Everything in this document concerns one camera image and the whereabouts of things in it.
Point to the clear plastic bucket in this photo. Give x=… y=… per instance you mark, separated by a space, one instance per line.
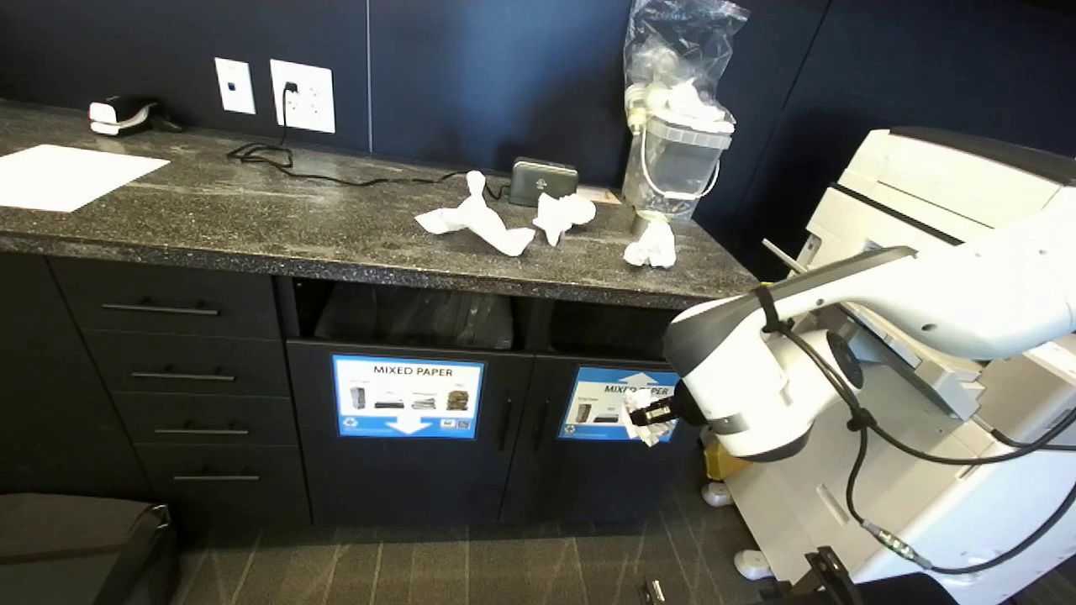
x=678 y=161

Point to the blue sign with down arrow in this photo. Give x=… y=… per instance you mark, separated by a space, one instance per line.
x=407 y=395

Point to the clear plastic bag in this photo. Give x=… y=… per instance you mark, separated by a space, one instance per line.
x=678 y=46

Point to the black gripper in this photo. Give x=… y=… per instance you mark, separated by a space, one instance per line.
x=684 y=422

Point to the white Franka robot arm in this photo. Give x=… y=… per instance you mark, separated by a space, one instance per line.
x=895 y=303

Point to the dark counter cabinet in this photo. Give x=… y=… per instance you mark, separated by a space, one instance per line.
x=44 y=372

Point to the large crumpled white paper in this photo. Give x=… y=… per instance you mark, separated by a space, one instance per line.
x=474 y=219

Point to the black bin door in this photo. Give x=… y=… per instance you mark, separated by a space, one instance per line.
x=592 y=483
x=404 y=483

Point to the blue sign with up arrow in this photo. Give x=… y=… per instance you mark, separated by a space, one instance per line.
x=592 y=403

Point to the large white outlet plate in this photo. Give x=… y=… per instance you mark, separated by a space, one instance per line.
x=303 y=95

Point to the flat white paper sheet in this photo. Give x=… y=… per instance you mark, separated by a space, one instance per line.
x=62 y=176

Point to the small grey box device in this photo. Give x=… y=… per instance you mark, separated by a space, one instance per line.
x=544 y=180

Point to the black cabinet drawer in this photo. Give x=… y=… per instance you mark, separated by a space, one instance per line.
x=190 y=365
x=205 y=422
x=168 y=296
x=223 y=488

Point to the small black floor object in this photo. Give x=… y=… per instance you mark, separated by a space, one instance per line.
x=653 y=590

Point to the small white wall plate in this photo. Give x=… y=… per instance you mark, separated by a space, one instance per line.
x=233 y=85

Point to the large white office printer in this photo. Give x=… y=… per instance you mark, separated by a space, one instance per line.
x=962 y=514

